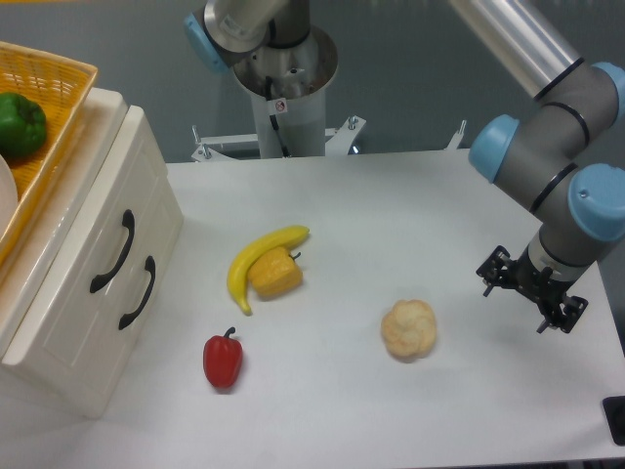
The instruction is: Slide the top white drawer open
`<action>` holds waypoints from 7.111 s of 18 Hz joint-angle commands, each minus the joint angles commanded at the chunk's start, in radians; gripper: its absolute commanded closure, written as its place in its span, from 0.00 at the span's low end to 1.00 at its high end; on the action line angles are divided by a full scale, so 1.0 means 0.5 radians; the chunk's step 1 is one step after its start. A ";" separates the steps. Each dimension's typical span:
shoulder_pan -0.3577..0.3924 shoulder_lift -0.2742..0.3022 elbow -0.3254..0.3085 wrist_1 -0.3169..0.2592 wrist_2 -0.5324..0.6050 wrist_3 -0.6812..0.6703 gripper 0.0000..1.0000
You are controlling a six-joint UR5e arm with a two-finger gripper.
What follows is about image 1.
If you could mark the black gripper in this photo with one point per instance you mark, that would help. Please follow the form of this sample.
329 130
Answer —
541 287

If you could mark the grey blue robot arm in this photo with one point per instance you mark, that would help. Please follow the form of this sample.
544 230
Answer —
581 210

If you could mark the white drawer cabinet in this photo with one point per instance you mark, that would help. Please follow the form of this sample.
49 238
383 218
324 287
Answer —
77 290

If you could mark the round bread roll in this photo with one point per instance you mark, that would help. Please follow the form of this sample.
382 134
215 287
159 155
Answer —
409 330

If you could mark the black device at table edge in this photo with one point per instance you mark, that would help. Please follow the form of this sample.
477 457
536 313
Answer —
614 411

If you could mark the yellow banana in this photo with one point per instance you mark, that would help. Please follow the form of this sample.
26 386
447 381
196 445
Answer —
288 237

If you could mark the yellow bell pepper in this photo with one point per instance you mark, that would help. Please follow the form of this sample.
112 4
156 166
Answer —
276 272

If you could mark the red bell pepper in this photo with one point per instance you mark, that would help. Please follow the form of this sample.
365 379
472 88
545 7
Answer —
222 359

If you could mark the yellow woven basket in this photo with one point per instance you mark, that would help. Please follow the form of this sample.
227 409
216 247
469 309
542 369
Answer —
42 94

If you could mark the white plate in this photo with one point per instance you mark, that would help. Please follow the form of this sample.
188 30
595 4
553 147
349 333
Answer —
8 196

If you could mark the green bell pepper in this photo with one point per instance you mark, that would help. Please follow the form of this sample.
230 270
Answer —
23 126

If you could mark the white right table bracket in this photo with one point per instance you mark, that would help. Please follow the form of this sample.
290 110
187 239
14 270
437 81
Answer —
456 139

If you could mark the white table bracket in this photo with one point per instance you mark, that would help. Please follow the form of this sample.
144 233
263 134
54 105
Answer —
456 139
224 148
341 141

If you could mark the white middle table bracket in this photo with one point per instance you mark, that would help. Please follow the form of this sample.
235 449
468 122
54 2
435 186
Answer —
341 141

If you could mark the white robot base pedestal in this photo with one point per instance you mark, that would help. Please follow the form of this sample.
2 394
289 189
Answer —
287 91

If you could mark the white left table bracket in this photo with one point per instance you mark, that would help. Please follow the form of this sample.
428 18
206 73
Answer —
224 148

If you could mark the black bottom drawer handle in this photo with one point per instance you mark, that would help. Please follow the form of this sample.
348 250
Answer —
129 317

